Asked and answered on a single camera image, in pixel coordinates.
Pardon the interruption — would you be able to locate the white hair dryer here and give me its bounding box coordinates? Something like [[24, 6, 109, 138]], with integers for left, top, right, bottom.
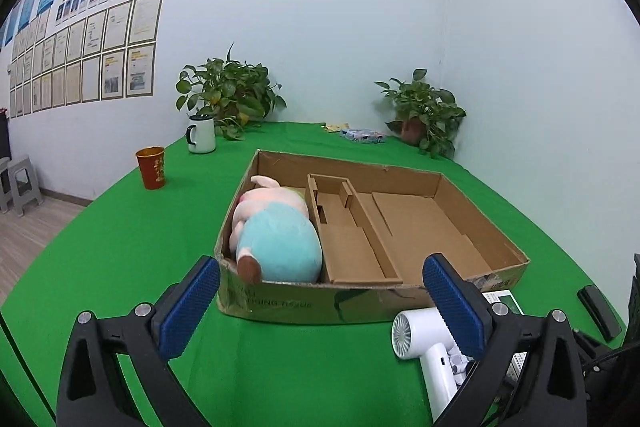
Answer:
[[390, 308, 471, 421]]

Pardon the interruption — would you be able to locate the brown cardboard box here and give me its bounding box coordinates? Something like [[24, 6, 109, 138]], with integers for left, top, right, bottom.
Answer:
[[215, 150, 528, 325]]

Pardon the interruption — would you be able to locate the black remote control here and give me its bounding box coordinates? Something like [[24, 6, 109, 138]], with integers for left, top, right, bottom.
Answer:
[[577, 284, 622, 343]]

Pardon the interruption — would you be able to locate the white box with green label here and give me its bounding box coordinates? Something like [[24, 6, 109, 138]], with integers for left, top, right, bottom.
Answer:
[[484, 291, 523, 317]]

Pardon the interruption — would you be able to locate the green tablecloth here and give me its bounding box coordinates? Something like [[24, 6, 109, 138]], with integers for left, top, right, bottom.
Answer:
[[1, 122, 594, 426]]

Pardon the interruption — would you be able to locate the grey plastic stool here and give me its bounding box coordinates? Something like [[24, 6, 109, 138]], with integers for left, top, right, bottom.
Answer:
[[0, 156, 43, 217]]

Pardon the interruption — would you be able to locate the pink and teal plush toy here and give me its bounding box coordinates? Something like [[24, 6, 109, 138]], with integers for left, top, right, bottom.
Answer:
[[229, 176, 323, 284]]

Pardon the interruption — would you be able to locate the red paper cup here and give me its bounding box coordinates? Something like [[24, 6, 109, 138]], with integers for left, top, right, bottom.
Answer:
[[136, 146, 166, 190]]

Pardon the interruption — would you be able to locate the white enamel mug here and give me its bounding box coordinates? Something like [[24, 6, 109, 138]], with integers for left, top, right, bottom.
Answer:
[[186, 115, 216, 154]]

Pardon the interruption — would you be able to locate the right potted green plant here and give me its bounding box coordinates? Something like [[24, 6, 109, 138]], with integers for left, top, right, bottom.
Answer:
[[374, 68, 466, 158]]

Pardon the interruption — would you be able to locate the potted green plant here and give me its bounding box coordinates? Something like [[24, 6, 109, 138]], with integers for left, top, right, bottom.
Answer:
[[374, 68, 466, 158], [176, 46, 286, 141]]

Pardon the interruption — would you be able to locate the colourful tissue pack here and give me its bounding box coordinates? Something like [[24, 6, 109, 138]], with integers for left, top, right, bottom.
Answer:
[[340, 129, 385, 144]]

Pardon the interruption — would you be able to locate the left potted green plant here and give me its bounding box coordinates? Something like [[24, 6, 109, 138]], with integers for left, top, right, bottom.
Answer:
[[176, 46, 286, 141]]

